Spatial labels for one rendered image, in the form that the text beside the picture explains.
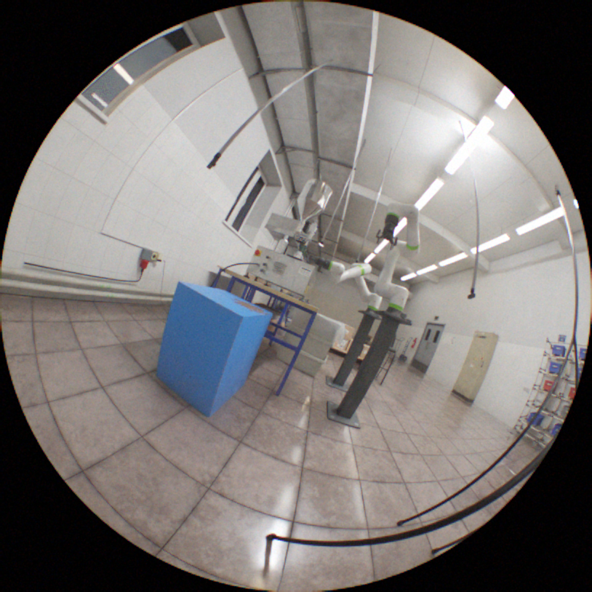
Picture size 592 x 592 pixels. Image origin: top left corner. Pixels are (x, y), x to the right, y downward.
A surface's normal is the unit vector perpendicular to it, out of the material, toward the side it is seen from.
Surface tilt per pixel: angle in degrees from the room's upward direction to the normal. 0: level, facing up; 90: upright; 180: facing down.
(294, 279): 90
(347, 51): 177
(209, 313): 90
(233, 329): 90
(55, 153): 90
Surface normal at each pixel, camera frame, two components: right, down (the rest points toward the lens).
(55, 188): 0.91, 0.39
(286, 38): -0.39, 0.92
